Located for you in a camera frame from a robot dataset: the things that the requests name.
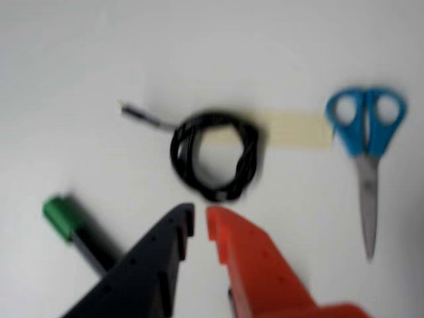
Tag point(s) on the beige masking tape piece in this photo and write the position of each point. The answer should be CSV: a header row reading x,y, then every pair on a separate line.
x,y
298,129

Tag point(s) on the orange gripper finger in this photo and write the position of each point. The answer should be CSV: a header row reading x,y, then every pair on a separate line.
x,y
258,271

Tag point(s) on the navy gripper finger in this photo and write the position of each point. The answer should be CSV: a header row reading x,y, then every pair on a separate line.
x,y
139,278

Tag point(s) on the green and black marker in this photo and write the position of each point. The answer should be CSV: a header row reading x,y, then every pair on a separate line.
x,y
59,215

